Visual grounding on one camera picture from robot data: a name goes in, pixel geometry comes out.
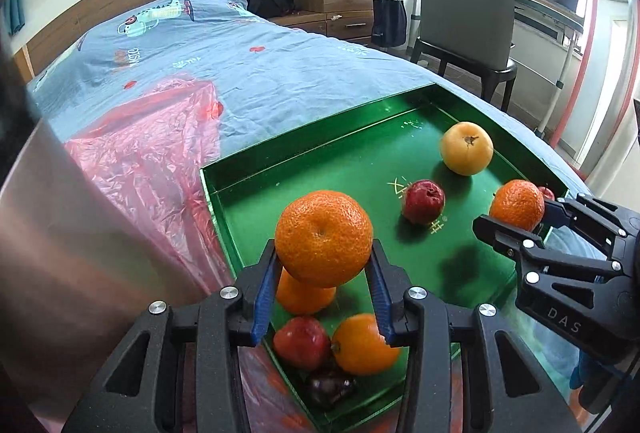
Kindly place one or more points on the red apple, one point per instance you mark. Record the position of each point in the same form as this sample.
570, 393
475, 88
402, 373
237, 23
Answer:
301, 343
424, 202
546, 192

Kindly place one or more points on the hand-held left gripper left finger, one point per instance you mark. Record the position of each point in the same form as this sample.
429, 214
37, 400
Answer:
265, 298

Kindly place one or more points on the grey chair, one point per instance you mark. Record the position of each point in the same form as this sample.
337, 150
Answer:
465, 13

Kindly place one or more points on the black tote bag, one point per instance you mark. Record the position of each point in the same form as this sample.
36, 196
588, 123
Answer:
389, 15

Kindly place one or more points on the green tray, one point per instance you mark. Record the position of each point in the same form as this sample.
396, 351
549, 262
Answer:
350, 163

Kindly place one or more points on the copper and black kettle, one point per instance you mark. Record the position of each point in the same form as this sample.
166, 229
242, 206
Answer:
75, 238

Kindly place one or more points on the yellow pear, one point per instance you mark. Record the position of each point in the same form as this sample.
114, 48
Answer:
466, 148

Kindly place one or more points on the dark purple plum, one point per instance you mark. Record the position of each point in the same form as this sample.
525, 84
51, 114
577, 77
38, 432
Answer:
330, 388

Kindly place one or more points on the pink plastic sheet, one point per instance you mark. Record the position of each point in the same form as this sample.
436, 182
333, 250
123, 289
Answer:
150, 138

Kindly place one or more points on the orange mandarin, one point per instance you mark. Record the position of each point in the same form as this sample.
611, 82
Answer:
324, 238
362, 345
517, 204
305, 300

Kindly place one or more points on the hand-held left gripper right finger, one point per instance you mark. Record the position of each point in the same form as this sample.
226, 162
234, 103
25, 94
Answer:
380, 303

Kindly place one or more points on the low wooden drawer unit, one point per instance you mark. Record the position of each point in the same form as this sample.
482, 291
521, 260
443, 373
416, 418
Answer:
325, 25

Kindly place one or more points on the pink hoop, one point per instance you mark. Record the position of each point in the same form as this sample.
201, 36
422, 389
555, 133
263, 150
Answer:
592, 38

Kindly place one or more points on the teal curtain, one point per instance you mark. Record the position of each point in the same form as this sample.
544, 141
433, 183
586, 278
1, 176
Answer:
15, 8

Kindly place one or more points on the grey desk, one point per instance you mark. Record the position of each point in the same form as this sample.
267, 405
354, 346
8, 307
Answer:
540, 10

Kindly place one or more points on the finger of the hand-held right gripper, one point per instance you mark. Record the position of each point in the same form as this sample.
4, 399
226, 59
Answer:
600, 223
505, 237

